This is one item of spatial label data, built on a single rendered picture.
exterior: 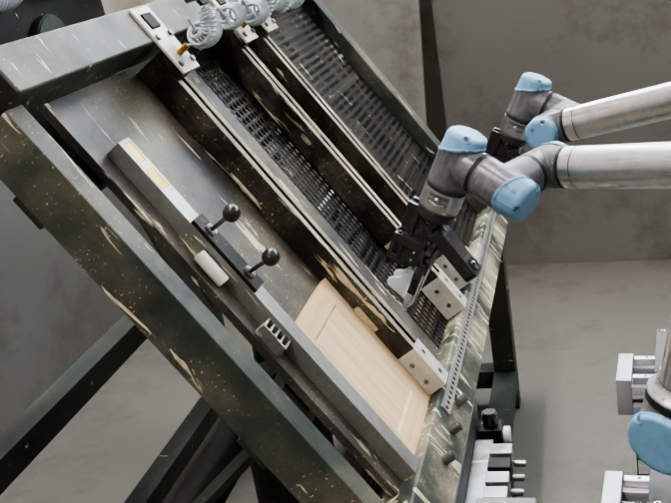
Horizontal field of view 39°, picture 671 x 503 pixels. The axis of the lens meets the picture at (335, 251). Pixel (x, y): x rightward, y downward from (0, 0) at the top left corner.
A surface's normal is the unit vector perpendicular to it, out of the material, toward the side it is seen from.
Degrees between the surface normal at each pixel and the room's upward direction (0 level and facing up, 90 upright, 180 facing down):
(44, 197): 90
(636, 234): 90
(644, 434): 97
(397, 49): 75
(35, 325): 90
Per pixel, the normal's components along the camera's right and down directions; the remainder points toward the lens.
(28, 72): 0.72, -0.57
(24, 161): -0.22, 0.35
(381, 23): -0.35, 0.11
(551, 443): -0.16, -0.93
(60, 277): 0.94, -0.04
